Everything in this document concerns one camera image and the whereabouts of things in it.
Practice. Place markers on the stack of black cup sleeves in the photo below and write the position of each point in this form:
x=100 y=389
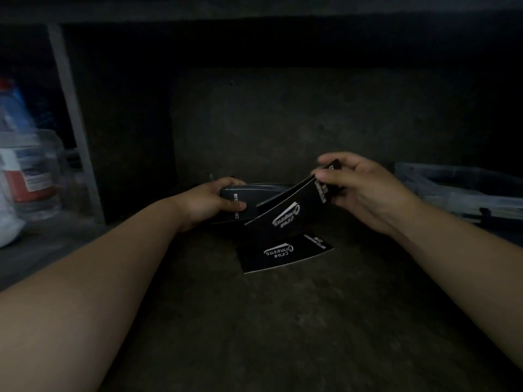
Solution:
x=253 y=200

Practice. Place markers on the grey metal shelf post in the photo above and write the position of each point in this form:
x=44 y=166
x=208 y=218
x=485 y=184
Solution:
x=75 y=122

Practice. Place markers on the person's left hand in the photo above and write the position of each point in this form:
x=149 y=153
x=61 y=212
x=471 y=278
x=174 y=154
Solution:
x=198 y=206

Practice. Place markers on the bottle with red cap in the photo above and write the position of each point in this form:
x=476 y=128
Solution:
x=12 y=106

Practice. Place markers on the person's right hand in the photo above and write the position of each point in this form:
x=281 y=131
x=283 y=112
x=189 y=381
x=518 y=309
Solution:
x=367 y=191

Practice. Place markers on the clear plastic storage bin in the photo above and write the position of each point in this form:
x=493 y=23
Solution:
x=459 y=191

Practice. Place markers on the person's right forearm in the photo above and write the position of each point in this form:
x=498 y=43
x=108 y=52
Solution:
x=461 y=273

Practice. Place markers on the person's right thumb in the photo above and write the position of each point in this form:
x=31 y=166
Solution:
x=327 y=174

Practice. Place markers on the clear jar with red label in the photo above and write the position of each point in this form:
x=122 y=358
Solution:
x=28 y=175

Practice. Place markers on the black printed cup sleeve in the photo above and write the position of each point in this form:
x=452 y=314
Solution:
x=286 y=208
x=282 y=251

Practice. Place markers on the person's left thumb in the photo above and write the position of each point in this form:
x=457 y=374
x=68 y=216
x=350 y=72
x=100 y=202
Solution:
x=235 y=206

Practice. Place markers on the person's left forearm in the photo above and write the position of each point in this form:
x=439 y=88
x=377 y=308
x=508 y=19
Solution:
x=85 y=289

